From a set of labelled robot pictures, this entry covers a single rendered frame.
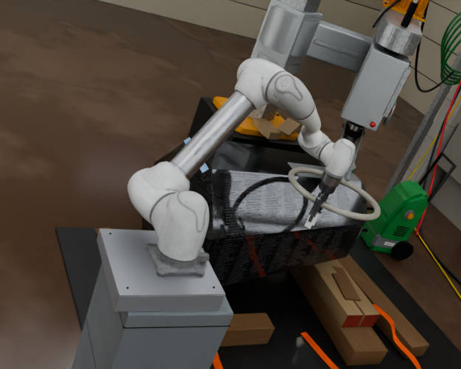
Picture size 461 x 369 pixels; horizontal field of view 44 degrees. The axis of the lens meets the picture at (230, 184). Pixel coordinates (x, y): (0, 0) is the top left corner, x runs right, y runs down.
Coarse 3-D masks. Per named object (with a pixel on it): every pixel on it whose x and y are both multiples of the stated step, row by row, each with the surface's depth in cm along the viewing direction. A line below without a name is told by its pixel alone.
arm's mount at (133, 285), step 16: (112, 240) 209; (128, 240) 212; (144, 240) 215; (112, 256) 200; (128, 256) 203; (144, 256) 206; (112, 272) 192; (128, 272) 195; (144, 272) 197; (208, 272) 208; (112, 288) 191; (128, 288) 187; (144, 288) 189; (160, 288) 192; (176, 288) 194; (192, 288) 197; (208, 288) 200; (128, 304) 187; (144, 304) 189; (160, 304) 192; (176, 304) 194; (192, 304) 197; (208, 304) 200
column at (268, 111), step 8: (280, 0) 356; (288, 0) 353; (296, 0) 350; (304, 0) 347; (312, 0) 351; (320, 0) 360; (296, 8) 351; (304, 8) 349; (312, 8) 357; (272, 104) 384; (256, 112) 384; (264, 112) 381; (272, 112) 391
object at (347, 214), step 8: (296, 168) 290; (304, 168) 296; (312, 168) 300; (288, 176) 280; (296, 184) 270; (344, 184) 302; (352, 184) 301; (304, 192) 266; (360, 192) 297; (312, 200) 263; (368, 200) 292; (328, 208) 260; (336, 208) 260; (376, 208) 281; (344, 216) 261; (352, 216) 261; (360, 216) 263; (368, 216) 266; (376, 216) 271
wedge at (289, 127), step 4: (288, 120) 396; (292, 120) 398; (284, 124) 391; (288, 124) 392; (292, 124) 393; (296, 124) 394; (280, 128) 386; (284, 128) 387; (288, 128) 388; (292, 128) 389; (296, 128) 391; (284, 132) 383; (288, 132) 384; (292, 132) 387
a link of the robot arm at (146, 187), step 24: (240, 72) 219; (264, 72) 211; (240, 96) 213; (264, 96) 213; (216, 120) 212; (240, 120) 215; (192, 144) 212; (216, 144) 213; (144, 168) 216; (168, 168) 208; (192, 168) 211; (144, 192) 206; (168, 192) 205; (144, 216) 207
